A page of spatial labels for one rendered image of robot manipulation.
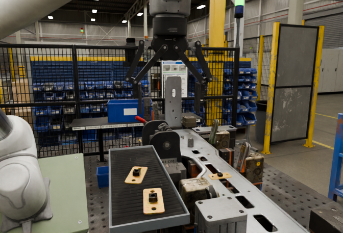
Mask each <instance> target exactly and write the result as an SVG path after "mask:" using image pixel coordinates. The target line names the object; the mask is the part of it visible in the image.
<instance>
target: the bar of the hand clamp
mask: <svg viewBox="0 0 343 233"><path fill-rule="evenodd" d="M158 106H160V107H162V102H159V104H157V103H156V102H153V103H152V105H151V106H150V107H152V108H153V111H154V117H155V120H160V118H159V112H158Z"/></svg>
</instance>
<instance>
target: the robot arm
mask: <svg viewBox="0 0 343 233"><path fill-rule="evenodd" d="M70 1H71V0H0V40H2V39H4V38H6V37H8V36H10V35H12V34H14V33H16V32H18V31H20V30H21V29H23V28H25V27H27V26H29V25H31V24H33V23H35V22H37V21H38V20H40V19H42V18H43V17H45V16H47V15H49V14H50V13H52V12H54V11H55V10H57V9H58V8H60V7H62V6H63V5H65V4H66V3H68V2H70ZM190 5H191V0H150V14H151V15H152V16H155V18H153V39H152V41H151V42H150V41H144V40H140V41H139V46H138V51H137V54H136V56H135V58H134V60H133V62H132V64H131V66H130V68H129V70H128V73H127V75H126V77H125V81H126V82H129V83H131V84H132V85H133V97H134V98H138V113H139V114H142V90H141V83H139V82H140V81H141V79H142V78H143V77H144V76H145V75H146V73H147V72H148V71H149V70H150V69H151V67H152V66H153V65H154V64H155V63H156V62H157V61H158V59H160V60H163V61H168V60H172V61H177V60H179V59H180V60H181V61H182V62H183V63H184V64H185V66H186V67H187V68H188V69H189V71H190V72H191V73H192V74H193V76H194V77H195V78H196V79H197V80H198V82H196V83H195V95H194V110H195V112H196V113H200V100H201V98H204V96H205V85H206V83H208V82H212V81H213V76H212V74H211V72H210V70H209V67H208V65H207V63H206V60H205V58H204V56H203V53H202V51H201V42H200V41H195V42H188V41H187V18H185V17H187V16H189V15H190ZM149 46H151V48H152V49H153V50H154V52H155V54H154V55H153V56H152V58H151V59H150V60H149V61H148V63H147V64H146V65H145V66H144V67H143V69H142V70H141V71H140V73H139V74H138V75H137V76H136V77H135V78H133V77H132V75H133V73H134V71H135V68H136V66H137V64H138V62H139V60H140V58H141V56H142V54H143V51H144V50H147V48H148V47H149ZM188 47H190V48H191V50H192V51H194V53H195V56H196V58H197V60H198V62H199V65H200V67H201V69H202V71H203V74H204V76H205V77H202V76H201V75H200V73H199V72H198V71H197V69H196V68H195V67H194V66H193V64H192V63H191V62H190V61H189V59H188V58H187V56H186V55H185V54H184V53H185V51H186V50H187V49H188ZM50 182H51V181H50V179H49V178H48V177H45V178H42V174H41V171H40V167H39V164H38V159H37V149H36V143H35V139H34V135H33V132H32V129H31V127H30V125H29V124H28V123H27V122H26V121H25V120H24V119H22V118H20V117H18V116H13V115H6V114H5V113H4V112H3V110H2V109H1V108H0V212H2V214H3V219H2V224H1V227H0V231H1V232H2V233H7V232H9V231H10V230H12V229H15V228H18V227H21V226H22V231H23V233H32V224H33V223H35V222H38V221H42V220H51V219H52V217H53V212H52V210H51V201H50V189H49V186H50Z"/></svg>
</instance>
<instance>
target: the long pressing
mask: <svg viewBox="0 0 343 233"><path fill-rule="evenodd" d="M173 131H175V132H177V133H178V135H179V136H180V151H181V157H182V158H184V159H189V160H192V161H193V162H194V163H195V165H196V166H197V167H198V168H199V169H200V170H201V173H200V174H199V175H198V176H197V177H205V178H206V179H207V180H208V181H209V182H210V183H211V185H214V186H215V187H216V190H217V191H218V193H219V196H220V197H225V196H232V197H233V198H234V199H235V200H236V201H237V202H238V203H239V204H240V206H241V207H242V208H243V209H244V210H245V211H246V212H247V214H248V216H247V233H310V232H309V231H308V230H307V229H305V228H304V227H303V226H302V225H301V224H299V223H298V222H297V221H296V220H295V219H294V218H292V217H291V216H290V215H289V214H288V213H287V212H285V211H284V210H283V209H281V208H280V207H279V206H278V205H277V204H275V203H274V202H273V201H272V200H271V199H270V198H268V197H267V196H266V195H265V194H264V193H262V192H261V191H260V190H259V189H258V188H256V187H255V186H254V185H253V184H252V183H251V182H249V181H248V180H247V179H246V178H245V177H244V176H242V175H241V174H240V173H239V172H238V171H236V170H235V169H234V168H233V167H232V166H231V165H229V164H228V163H227V162H226V161H225V160H223V159H222V158H221V157H220V156H219V152H218V150H217V149H216V148H214V147H213V146H212V145H211V144H209V143H208V142H207V141H206V140H204V139H203V138H202V137H201V136H199V135H198V134H197V133H196V132H194V131H193V130H190V129H183V130H173ZM181 136H182V137H183V136H184V139H183V138H181ZM190 137H192V138H193V147H187V141H188V138H190ZM194 150H196V151H198V152H199V153H198V154H194V153H193V152H192V151H194ZM199 157H204V158H205V159H206V160H207V161H201V160H200V159H199ZM209 164H210V165H212V166H213V167H214V168H215V169H216V170H217V171H218V172H221V173H225V172H227V173H229V174H230V175H231V176H232V177H230V178H222V179H226V180H227V181H228V182H229V183H230V184H231V185H232V186H233V187H234V188H235V189H236V190H237V191H238V192H239V193H236V194H233V193H231V192H230V191H229V190H228V189H227V188H226V187H225V186H224V185H223V184H222V183H221V182H220V181H219V180H220V179H215V180H212V179H211V178H210V177H209V176H208V175H209V174H213V173H212V172H211V171H210V170H209V169H208V168H207V167H206V166H205V165H209ZM248 191H250V192H248ZM223 195H224V196H223ZM237 196H243V197H244V198H245V199H246V200H247V201H248V202H249V203H250V204H251V205H252V206H253V207H254V208H252V209H246V208H245V207H244V206H243V205H242V204H241V203H240V202H239V201H238V200H237V199H236V197H237ZM257 215H262V216H263V217H264V218H265V219H266V220H267V221H268V222H269V223H270V224H271V225H272V226H273V227H274V228H275V229H276V230H277V231H275V232H268V231H267V230H265V228H264V227H263V226H262V225H261V224H260V223H259V222H258V221H257V220H256V219H255V218H254V216H257Z"/></svg>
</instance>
